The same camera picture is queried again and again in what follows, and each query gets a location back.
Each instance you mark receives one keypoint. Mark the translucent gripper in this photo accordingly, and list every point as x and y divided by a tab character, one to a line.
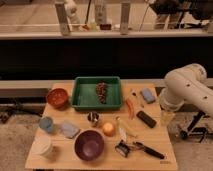
166	117

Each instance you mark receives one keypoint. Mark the orange apple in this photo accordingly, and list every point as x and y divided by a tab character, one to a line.
108	129

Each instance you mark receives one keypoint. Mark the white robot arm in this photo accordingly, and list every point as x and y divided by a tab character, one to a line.
185	84

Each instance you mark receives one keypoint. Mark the green plastic tray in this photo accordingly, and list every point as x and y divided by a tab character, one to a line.
84	95

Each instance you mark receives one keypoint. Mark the black rectangular block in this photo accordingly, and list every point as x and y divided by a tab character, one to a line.
146	119

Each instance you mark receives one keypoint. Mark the blue sponge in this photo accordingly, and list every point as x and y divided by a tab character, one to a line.
148	96

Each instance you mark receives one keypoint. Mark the orange carrot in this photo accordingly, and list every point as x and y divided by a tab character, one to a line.
130	108

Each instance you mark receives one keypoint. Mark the banana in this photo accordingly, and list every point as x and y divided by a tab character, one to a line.
124	129

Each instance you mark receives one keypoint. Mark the bunch of dark grapes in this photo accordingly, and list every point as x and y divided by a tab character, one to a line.
101	91

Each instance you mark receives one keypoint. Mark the small metal cup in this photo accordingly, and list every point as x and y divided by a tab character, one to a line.
93	118

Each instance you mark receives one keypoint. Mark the purple bowl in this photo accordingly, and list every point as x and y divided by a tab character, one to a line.
89	145

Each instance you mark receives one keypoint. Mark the blue folded cloth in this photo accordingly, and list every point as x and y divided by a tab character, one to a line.
69	130

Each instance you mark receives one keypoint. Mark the red bowl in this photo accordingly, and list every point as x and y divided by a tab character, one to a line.
57	98

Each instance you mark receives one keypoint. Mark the blue cup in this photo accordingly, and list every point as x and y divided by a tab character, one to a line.
46	124

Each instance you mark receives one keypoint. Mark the white cup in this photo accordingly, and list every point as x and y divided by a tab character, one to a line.
42	146

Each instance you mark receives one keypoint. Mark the black handled peeler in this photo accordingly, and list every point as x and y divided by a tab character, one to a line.
148	150

